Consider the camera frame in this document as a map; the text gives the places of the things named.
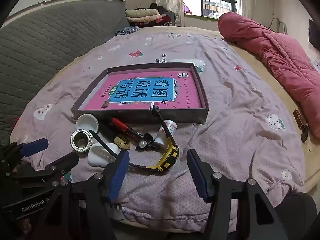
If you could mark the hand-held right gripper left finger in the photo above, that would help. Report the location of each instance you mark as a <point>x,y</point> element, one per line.
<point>117,177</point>

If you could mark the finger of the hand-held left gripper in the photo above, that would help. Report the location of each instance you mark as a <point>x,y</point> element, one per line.
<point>35,146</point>
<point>63,161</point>

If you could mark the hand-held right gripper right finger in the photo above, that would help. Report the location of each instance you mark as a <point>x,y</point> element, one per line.
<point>200,177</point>

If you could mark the white earbuds case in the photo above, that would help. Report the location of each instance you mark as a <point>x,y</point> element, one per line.
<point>97,159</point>

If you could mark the yellow black wristwatch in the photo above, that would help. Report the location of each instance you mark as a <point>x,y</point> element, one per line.
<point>170,155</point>

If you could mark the white bottle cap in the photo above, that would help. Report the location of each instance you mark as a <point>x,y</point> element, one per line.
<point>86,122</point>

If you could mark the small white bottle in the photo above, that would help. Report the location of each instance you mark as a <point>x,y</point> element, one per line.
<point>171,125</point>

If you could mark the dark cardboard box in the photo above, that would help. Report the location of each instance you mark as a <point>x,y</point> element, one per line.
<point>175,117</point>

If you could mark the pink book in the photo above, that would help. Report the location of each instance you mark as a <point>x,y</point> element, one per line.
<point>150,92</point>

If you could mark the grey quilted headboard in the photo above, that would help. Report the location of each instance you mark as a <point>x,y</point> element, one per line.
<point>37,50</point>

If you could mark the person's dark trousers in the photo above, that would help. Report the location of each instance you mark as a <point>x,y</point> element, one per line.
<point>300,215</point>

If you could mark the beige bed sheet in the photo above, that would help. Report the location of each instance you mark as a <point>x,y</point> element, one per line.
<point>287,110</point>

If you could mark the blue patterned cloth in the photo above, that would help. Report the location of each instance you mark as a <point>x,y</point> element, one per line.
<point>126,31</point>

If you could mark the red quilted duvet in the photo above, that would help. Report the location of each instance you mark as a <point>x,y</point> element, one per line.
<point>282,55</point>

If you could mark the pink folded blanket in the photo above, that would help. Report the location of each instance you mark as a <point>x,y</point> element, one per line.
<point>142,19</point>

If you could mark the dark clothes pile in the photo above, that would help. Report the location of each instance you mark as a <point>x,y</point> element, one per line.
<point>166,20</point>

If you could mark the cream folded blanket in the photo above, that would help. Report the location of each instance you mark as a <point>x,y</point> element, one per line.
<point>140,12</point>

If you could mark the purple cloth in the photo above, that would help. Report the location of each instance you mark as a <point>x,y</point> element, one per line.
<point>187,8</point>

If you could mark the black television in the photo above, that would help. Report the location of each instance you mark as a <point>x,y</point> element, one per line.
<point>314,35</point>

